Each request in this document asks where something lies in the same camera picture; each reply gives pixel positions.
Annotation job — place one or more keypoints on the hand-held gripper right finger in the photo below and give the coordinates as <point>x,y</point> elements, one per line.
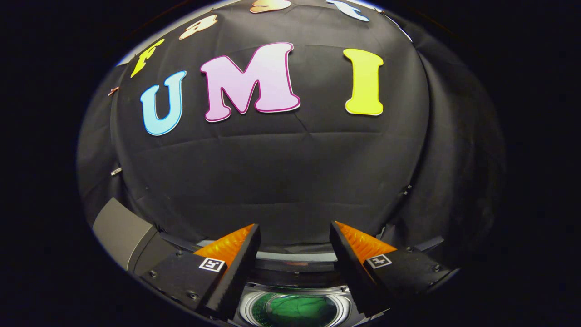
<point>347,272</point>

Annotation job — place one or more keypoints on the black backdrop cloth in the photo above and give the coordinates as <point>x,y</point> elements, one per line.
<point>295,172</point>

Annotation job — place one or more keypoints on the copper clip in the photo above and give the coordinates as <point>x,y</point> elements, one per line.
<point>113,91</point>

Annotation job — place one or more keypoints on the washing machine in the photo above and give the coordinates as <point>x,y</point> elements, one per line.
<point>295,286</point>

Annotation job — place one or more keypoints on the silver clip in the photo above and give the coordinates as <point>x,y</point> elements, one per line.
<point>116,171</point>

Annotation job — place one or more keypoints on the green polo shirt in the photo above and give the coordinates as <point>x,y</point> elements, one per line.
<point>299,311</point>

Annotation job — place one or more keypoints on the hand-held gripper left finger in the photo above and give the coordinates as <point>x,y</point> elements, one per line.
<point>238,272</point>

